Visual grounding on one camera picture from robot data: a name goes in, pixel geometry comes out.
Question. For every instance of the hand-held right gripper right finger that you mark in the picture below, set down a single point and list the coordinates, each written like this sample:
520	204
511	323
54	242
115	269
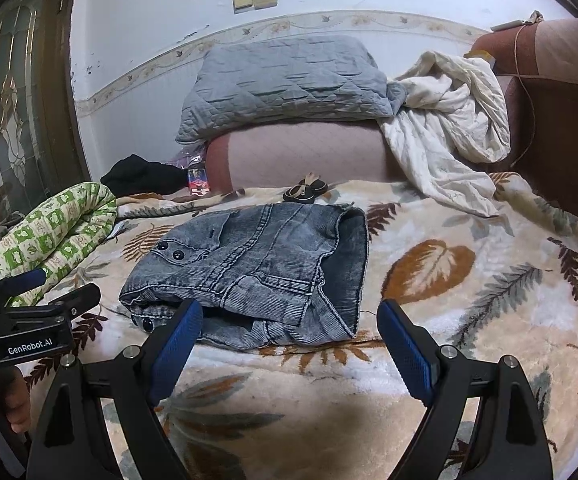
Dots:
405	345

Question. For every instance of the person's left hand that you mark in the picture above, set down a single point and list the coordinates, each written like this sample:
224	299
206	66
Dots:
16	400

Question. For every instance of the clear plastic bag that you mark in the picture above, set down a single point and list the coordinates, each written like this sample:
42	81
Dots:
191	156

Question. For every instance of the small black sandals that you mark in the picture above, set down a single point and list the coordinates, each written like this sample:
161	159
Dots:
301	190

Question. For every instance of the green patterned quilt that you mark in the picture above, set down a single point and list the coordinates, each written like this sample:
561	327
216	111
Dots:
59	225

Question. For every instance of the grey quilted pillow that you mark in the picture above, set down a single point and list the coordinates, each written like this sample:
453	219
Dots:
279	80

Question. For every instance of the brown padded headboard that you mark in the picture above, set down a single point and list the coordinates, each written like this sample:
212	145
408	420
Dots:
569	125

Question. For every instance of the pink pillow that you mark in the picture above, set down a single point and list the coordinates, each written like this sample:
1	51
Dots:
294	155

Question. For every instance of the crumpled white quilt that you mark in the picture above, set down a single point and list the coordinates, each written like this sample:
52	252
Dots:
444	135

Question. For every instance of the small yellow item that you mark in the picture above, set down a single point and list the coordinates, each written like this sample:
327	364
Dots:
479	56

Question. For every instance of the wooden door with glass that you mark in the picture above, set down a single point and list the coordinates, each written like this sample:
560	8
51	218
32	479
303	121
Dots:
14	110

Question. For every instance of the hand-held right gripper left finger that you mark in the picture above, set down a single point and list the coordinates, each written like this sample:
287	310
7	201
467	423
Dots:
179	340

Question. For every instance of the small red packet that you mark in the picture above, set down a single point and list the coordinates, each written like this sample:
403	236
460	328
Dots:
197	182

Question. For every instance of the grey-blue denim pants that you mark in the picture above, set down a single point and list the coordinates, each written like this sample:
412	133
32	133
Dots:
269	260

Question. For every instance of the black cloth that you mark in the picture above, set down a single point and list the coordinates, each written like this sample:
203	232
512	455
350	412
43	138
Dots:
139	172

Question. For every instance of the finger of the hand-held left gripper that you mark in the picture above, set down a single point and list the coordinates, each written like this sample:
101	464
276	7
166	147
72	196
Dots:
24	282
76	300

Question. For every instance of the cream leaf-print blanket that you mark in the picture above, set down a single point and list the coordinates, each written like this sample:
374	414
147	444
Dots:
469	310

